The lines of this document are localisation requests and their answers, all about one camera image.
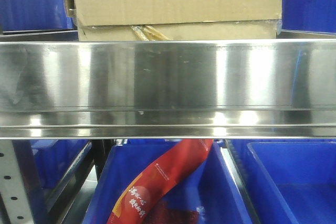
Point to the plain brown cardboard box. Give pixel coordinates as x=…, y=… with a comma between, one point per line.
x=123, y=20

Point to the stainless steel shelf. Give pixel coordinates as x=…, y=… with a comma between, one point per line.
x=273, y=88

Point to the blue bin with red bag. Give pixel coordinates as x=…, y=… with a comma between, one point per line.
x=209, y=195

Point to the red snack bag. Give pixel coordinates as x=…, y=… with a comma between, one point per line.
x=158, y=178

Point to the blue bin lower left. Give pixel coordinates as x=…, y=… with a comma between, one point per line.
x=53, y=158

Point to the blue bin lower right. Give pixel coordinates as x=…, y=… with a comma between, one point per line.
x=288, y=181

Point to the blue bin upper left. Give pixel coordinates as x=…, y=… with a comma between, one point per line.
x=18, y=15

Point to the blue bin upper right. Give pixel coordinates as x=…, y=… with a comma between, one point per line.
x=309, y=15

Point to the white perforated shelf post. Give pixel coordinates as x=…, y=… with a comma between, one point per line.
x=13, y=192

